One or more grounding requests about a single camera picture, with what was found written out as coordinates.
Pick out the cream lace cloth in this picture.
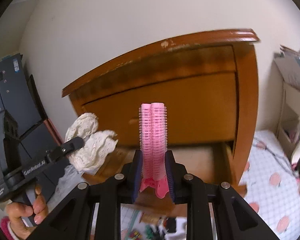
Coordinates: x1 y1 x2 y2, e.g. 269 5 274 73
65 113 118 175

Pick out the pink hair roller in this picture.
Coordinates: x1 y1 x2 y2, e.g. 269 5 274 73
139 102 169 199

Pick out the orange snack packet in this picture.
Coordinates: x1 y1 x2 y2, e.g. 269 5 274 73
139 212 164 226

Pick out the colourful block toy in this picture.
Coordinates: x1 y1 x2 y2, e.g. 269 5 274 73
128 229 143 240

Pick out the person's left hand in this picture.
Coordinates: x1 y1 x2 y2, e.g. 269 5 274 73
6 184 49 239

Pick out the lower wooden drawer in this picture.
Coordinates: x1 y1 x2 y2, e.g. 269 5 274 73
82 142 241 215

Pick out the white tray teal rim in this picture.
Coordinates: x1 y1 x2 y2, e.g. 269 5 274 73
121 205 187 239

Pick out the wooden nightstand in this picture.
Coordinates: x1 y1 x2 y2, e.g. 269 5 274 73
62 29 259 186

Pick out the grid pattern floor mat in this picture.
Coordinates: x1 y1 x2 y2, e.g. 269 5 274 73
239 130 300 239

